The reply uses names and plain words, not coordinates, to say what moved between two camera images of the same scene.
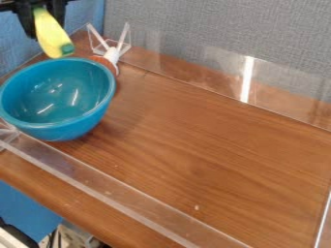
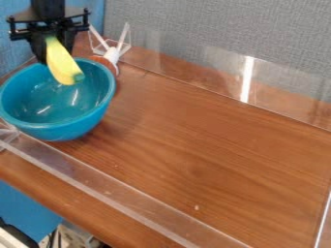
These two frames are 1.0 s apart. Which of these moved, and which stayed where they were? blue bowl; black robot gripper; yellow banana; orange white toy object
Moved: black robot gripper; yellow banana
Stayed: orange white toy object; blue bowl
